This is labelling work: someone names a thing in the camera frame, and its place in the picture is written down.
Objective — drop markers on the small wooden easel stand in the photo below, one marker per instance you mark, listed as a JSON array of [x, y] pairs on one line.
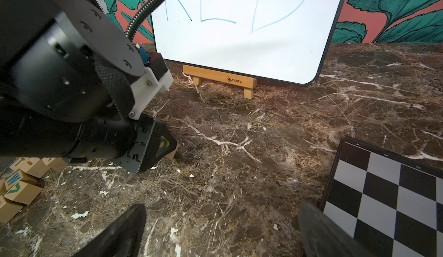
[[247, 83]]

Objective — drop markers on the wooden block letter V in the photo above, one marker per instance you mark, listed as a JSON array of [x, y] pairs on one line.
[[23, 193]]

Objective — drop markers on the wooden letter block D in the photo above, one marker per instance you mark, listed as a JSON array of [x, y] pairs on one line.
[[166, 145]]

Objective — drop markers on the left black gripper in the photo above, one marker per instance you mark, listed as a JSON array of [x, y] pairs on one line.
[[131, 144]]

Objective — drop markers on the black white checkerboard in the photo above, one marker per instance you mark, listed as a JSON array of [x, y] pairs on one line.
[[390, 204]]

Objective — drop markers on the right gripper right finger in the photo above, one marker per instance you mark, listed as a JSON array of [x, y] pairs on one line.
[[321, 237]]

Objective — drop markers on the white dry-erase board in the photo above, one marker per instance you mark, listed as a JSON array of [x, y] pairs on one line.
[[282, 40]]

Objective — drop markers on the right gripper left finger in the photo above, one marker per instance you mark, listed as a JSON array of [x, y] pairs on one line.
[[120, 239]]

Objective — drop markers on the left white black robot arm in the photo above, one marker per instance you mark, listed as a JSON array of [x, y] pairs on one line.
[[75, 86]]

